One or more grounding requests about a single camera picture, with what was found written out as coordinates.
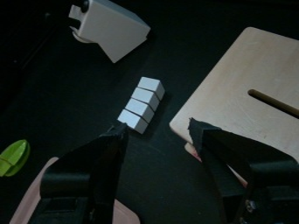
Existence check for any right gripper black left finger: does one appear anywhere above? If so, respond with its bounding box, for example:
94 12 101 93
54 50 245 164
27 122 130 224

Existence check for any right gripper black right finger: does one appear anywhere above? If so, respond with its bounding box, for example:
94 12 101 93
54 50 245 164
187 117 299 224

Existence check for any pink plastic tray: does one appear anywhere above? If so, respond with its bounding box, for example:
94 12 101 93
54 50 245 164
10 157 142 224

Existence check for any white drawer box with black knobs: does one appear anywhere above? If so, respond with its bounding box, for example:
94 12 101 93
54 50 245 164
69 0 153 64

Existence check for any lime green toy vegetable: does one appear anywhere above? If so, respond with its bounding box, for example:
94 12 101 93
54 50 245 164
0 139 33 178

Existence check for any white paper sheet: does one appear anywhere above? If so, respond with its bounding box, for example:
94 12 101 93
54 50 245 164
169 26 299 165

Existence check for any white rectangular block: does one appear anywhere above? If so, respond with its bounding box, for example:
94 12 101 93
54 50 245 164
117 108 150 135
137 76 166 101
130 87 162 112
125 98 155 123

